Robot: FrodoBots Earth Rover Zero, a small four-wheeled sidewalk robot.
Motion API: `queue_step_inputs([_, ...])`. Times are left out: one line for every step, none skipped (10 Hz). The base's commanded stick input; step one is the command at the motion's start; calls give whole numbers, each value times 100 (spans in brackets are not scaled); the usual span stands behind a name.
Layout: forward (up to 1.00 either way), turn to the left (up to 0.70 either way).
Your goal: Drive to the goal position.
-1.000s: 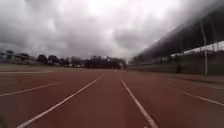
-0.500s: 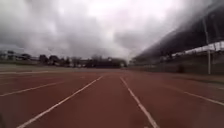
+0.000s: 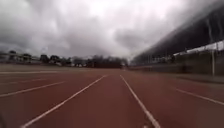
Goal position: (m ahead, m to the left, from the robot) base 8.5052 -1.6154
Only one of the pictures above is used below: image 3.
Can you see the red running track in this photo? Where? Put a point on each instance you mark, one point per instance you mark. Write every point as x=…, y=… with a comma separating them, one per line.
x=103, y=106

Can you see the dark roofed grandstand building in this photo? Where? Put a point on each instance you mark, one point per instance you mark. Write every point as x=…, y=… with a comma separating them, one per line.
x=200, y=33

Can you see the pale pole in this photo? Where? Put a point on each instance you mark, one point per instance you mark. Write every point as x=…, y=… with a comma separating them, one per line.
x=213, y=63

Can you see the grey paved strip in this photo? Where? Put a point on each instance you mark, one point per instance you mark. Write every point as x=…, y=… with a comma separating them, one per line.
x=210, y=78

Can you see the row of trees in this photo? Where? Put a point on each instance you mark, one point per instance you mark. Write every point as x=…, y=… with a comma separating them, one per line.
x=103, y=62

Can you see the pale ground strip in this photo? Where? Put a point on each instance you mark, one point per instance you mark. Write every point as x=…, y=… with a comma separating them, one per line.
x=26, y=67

